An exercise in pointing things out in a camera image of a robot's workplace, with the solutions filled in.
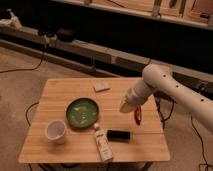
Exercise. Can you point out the cream rounded end effector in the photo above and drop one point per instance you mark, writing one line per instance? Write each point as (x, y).
(126, 107)

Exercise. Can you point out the black eraser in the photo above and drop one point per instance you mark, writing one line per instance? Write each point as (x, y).
(118, 135)

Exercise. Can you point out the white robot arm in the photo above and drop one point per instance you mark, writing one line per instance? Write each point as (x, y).
(159, 77)

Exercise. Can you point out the red pocket knife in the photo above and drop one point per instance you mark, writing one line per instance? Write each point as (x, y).
(138, 115)

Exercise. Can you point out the white sponge block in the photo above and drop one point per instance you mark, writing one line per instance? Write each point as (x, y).
(101, 86)

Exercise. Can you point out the white lotion bottle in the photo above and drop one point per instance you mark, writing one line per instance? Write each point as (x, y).
(104, 149)

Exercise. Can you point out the green plate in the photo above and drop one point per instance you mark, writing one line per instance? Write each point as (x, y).
(82, 113)

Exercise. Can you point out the wooden table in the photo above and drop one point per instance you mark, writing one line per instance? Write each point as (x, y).
(129, 142)

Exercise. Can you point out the white paper cup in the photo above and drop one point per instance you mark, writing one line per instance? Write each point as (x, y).
(55, 131)

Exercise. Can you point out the black box on ledge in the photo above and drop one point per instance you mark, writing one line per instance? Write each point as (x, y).
(65, 35)

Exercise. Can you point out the white socket on ledge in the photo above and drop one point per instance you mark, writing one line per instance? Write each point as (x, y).
(50, 39)

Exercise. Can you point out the white object on ledge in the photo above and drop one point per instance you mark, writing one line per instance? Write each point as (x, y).
(9, 19)

